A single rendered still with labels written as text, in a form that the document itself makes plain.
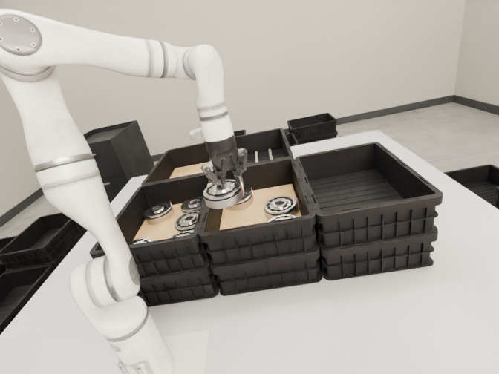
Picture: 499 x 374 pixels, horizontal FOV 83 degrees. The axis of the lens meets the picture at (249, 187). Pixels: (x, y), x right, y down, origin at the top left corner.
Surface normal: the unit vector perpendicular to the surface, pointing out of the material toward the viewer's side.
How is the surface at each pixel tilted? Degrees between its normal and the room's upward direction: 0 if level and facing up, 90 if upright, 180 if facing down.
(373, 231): 90
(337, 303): 0
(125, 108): 90
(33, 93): 59
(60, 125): 45
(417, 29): 90
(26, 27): 73
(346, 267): 90
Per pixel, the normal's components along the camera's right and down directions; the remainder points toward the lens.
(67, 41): 0.62, 0.05
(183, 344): -0.19, -0.88
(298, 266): 0.00, 0.46
